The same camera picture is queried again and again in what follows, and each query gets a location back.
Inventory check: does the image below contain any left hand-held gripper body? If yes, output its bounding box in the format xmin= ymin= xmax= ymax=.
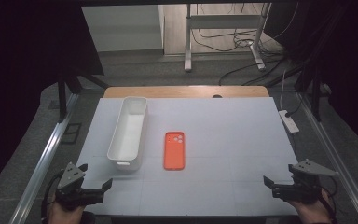
xmin=54 ymin=161 xmax=105 ymax=211

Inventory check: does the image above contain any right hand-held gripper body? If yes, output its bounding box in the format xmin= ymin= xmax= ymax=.
xmin=272 ymin=158 xmax=340 ymax=205

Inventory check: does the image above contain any orange phone case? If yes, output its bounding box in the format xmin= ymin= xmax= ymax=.
xmin=163 ymin=131 xmax=186 ymax=171

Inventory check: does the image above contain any person's right hand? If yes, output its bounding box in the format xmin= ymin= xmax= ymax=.
xmin=287 ymin=188 xmax=332 ymax=224

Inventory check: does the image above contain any person's left hand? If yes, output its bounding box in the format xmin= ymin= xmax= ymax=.
xmin=47 ymin=194 xmax=87 ymax=224

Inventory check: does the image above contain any white power strip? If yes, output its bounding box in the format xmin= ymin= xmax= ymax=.
xmin=278 ymin=109 xmax=300 ymax=134

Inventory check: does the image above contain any white plastic storage bin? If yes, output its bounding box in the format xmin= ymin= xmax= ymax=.
xmin=106 ymin=96 xmax=149 ymax=172

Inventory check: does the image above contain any white board table cover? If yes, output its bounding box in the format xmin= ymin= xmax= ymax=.
xmin=76 ymin=96 xmax=298 ymax=217

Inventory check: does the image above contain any black metal stand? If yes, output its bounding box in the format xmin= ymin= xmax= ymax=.
xmin=56 ymin=66 xmax=110 ymax=124
xmin=294 ymin=66 xmax=324 ymax=123

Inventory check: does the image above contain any black curtain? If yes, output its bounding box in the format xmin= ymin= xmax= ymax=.
xmin=0 ymin=0 xmax=105 ymax=200
xmin=262 ymin=0 xmax=358 ymax=150

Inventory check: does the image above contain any wooden table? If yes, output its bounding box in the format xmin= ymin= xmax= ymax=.
xmin=103 ymin=85 xmax=270 ymax=99

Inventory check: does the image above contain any right hand-held gripper cable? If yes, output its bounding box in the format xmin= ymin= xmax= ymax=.
xmin=319 ymin=176 xmax=338 ymax=224

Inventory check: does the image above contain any hand-held gripper cable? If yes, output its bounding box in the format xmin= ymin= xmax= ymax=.
xmin=319 ymin=176 xmax=338 ymax=224
xmin=40 ymin=173 xmax=63 ymax=224

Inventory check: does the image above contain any aluminium floor rail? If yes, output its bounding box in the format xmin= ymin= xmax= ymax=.
xmin=7 ymin=92 xmax=80 ymax=224
xmin=296 ymin=92 xmax=358 ymax=224

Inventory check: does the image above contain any left hand-held gripper cable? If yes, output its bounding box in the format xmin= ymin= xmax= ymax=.
xmin=40 ymin=173 xmax=63 ymax=224

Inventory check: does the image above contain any black plug cable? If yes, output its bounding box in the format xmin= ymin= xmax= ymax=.
xmin=285 ymin=94 xmax=306 ymax=119

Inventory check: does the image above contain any white power strip cable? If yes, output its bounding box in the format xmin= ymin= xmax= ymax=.
xmin=279 ymin=69 xmax=289 ymax=112

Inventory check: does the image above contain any tangle of black floor cables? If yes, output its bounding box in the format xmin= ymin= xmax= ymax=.
xmin=190 ymin=3 xmax=301 ymax=87

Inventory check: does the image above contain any white metal desk frame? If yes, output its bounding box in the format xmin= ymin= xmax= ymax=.
xmin=184 ymin=3 xmax=273 ymax=73

